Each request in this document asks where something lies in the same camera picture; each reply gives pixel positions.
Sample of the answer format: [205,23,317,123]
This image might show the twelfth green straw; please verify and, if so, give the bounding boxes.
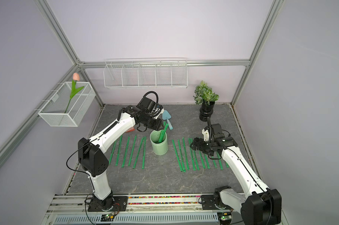
[141,137,147,169]

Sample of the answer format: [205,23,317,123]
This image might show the fourteenth green straw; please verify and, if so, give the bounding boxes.
[128,135,137,167]

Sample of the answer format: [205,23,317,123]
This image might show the sixteenth green straw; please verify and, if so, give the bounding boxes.
[115,135,123,166]

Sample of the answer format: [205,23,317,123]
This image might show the light green metal cup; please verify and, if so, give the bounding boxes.
[150,131,168,156]

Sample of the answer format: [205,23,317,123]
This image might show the thirteenth green straw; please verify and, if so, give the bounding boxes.
[133,137,144,169]

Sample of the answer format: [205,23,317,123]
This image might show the fifteenth green straw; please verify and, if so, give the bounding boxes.
[121,136,130,168]

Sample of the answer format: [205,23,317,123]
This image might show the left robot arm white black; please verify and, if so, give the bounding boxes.
[78,91,164,210]

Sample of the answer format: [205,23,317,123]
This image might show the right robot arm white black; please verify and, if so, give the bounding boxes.
[190,122,282,225]

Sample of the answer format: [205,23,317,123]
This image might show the bundle of green wrapped straws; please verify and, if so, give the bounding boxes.
[157,123,168,143]

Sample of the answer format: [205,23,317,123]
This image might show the light blue garden trowel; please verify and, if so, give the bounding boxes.
[162,110,173,130]

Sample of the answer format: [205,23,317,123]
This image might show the green plant in black pot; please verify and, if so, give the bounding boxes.
[193,81,219,122]

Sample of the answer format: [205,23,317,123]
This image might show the pink artificial tulip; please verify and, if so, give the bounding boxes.
[64,73,84,113]

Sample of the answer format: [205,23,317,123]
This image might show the white mesh side basket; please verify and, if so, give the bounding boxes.
[37,81,96,127]

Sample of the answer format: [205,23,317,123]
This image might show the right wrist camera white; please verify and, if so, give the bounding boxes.
[201,127,210,142]

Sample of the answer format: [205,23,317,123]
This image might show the white wire wall shelf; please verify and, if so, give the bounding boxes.
[103,58,188,89]

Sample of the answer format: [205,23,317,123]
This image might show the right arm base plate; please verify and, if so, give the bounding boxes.
[198,195,231,211]

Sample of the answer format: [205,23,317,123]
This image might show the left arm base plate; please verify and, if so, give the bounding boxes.
[88,196,128,212]

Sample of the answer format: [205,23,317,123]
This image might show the white vented cable duct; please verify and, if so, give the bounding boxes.
[52,212,219,225]

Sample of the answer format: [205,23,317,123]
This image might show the aluminium front rail frame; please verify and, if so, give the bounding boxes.
[43,192,285,225]

